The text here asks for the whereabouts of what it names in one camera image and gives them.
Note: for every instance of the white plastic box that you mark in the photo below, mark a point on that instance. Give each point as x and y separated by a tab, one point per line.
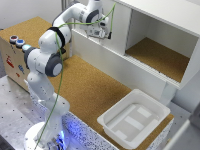
133	121

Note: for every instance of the blue button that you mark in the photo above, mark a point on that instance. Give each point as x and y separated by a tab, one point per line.
20	42

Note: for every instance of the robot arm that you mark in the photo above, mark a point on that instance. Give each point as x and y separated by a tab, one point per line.
45	61

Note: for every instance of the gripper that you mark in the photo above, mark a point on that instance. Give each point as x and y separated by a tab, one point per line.
96	31

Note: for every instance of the white sliding door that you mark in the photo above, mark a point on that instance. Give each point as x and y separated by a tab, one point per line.
120	28

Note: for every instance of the green button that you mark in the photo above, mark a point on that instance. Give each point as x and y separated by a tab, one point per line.
26	47

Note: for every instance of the white cabinet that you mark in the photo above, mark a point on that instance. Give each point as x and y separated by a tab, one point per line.
110	65

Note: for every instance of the red button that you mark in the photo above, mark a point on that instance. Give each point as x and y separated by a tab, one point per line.
13	38

